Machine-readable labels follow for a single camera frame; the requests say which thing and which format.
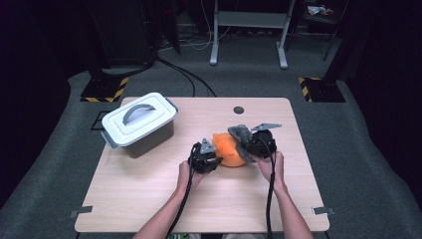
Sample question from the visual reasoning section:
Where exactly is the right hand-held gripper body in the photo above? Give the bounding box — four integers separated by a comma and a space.
245, 122, 283, 159

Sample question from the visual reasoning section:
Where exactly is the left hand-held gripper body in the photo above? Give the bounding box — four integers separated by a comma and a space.
187, 137, 223, 175

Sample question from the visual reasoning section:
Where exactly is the orange plush toy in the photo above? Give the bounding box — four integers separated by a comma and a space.
212, 131, 248, 168

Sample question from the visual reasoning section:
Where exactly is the grey fluffy cloth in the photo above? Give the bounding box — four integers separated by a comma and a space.
227, 123, 258, 163

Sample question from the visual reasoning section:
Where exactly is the grey plastic storage box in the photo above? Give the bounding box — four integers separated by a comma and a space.
123, 119, 176, 159

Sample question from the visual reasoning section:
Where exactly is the person's left hand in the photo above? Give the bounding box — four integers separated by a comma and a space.
177, 159, 209, 194

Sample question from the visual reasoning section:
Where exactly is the person's right hand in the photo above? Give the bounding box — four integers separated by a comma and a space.
257, 150, 287, 194

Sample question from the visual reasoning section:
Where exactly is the black yellow striped stand base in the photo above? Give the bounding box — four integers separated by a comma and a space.
80, 76, 129, 104
298, 77, 346, 104

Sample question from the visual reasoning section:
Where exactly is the person's right leg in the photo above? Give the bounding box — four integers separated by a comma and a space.
223, 233, 267, 239

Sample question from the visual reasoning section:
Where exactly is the grey tape strip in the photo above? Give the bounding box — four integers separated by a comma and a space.
312, 206, 335, 216
69, 205, 94, 219

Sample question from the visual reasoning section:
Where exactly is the white and orange small clutter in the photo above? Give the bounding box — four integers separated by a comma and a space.
307, 4, 334, 17

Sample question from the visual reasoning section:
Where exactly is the dark cabinet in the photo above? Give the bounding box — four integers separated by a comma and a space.
84, 0, 158, 68

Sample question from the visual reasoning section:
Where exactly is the left hand-held gripper black cable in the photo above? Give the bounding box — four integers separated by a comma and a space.
165, 150, 197, 239

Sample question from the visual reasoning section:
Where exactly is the hand-held gripper black cable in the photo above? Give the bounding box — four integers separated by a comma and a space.
260, 137, 278, 239
165, 150, 197, 239

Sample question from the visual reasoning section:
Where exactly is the right hand-held gripper black cable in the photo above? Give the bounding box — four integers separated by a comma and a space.
260, 137, 278, 239

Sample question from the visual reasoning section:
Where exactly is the black floor cable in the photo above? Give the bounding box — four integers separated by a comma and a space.
155, 57, 197, 98
165, 63, 218, 98

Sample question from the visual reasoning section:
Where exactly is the white floor cable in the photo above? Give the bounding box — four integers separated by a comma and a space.
183, 0, 233, 52

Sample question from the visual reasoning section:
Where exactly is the white metal desk frame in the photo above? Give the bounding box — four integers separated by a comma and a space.
209, 0, 297, 70

